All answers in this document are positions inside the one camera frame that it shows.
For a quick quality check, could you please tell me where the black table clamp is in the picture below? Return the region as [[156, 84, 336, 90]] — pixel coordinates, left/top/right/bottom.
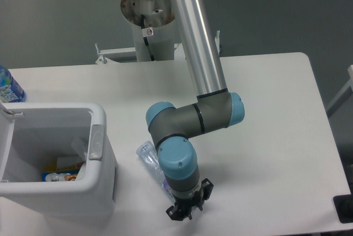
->
[[333, 194, 352, 223]]

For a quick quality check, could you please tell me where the yellow snack package in bin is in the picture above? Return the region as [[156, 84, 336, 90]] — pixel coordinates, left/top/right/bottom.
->
[[41, 155, 85, 183]]

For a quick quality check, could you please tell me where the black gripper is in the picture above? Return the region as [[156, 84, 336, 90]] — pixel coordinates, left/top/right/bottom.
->
[[166, 178, 214, 221]]

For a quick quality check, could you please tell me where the blue labelled bottle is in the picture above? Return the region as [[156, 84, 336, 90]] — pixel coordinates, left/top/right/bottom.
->
[[1, 66, 26, 103]]

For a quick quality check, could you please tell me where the clear plastic water bottle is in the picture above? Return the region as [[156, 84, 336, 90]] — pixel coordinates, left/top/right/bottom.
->
[[136, 141, 175, 203]]

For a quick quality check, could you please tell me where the white mounting bracket frame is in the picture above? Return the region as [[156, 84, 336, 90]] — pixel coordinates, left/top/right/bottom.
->
[[95, 43, 185, 64]]

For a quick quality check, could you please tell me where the white frame at right edge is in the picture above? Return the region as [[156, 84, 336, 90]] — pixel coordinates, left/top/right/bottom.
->
[[326, 65, 352, 118]]

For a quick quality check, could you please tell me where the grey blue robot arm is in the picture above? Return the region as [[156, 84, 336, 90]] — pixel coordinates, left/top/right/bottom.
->
[[120, 0, 245, 221]]

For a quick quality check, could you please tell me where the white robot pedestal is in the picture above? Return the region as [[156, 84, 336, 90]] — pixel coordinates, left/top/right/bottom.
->
[[131, 20, 179, 62]]

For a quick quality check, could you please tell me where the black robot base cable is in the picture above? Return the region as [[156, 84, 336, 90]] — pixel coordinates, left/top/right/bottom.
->
[[140, 14, 156, 62]]

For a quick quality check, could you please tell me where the white bracket post with bolt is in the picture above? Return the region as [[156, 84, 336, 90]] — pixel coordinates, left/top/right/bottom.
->
[[215, 30, 222, 55]]

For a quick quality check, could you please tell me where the white open trash can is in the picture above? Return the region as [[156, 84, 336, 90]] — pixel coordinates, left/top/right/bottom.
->
[[1, 103, 116, 217]]

